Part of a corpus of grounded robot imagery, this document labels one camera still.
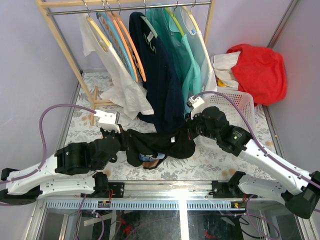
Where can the wooden clothes rack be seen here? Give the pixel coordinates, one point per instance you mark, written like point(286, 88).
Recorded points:
point(49, 9)

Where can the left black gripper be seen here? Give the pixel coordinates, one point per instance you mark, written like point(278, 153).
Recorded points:
point(122, 135)

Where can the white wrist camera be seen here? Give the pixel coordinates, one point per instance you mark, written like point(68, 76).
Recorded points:
point(196, 106)
point(108, 120)

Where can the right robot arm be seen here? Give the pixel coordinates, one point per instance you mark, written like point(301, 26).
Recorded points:
point(297, 189)

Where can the blue hanger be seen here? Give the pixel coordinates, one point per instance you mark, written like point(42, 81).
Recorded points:
point(111, 33)

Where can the white hanging t shirt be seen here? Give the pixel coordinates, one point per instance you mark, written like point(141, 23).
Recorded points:
point(125, 92)

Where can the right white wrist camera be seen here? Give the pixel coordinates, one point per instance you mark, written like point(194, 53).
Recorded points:
point(196, 106)

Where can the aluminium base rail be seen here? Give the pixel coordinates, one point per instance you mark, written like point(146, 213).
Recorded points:
point(152, 195)

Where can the black t shirt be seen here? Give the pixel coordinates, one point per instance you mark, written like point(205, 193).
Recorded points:
point(179, 144)

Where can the white crumpled cloth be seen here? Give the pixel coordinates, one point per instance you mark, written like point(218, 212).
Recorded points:
point(222, 66)

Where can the teal hanging t shirt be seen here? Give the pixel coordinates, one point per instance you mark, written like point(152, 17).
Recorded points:
point(187, 69)

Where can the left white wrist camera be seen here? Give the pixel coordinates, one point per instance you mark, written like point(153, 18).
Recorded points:
point(108, 120)

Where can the red cloth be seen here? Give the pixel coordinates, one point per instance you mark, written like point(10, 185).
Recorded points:
point(260, 72)

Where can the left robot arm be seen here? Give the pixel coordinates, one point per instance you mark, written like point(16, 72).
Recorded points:
point(74, 170)

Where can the yellow hanger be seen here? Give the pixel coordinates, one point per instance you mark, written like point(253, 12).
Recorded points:
point(172, 15)

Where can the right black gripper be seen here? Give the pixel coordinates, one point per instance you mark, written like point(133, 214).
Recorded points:
point(189, 123)

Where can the navy hanging t shirt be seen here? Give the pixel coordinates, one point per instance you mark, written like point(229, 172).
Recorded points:
point(162, 84)

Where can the pale blue hanging t shirt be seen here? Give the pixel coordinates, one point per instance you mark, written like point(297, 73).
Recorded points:
point(198, 48)

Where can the orange hanger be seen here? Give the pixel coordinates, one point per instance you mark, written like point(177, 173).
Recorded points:
point(124, 43)
point(132, 48)

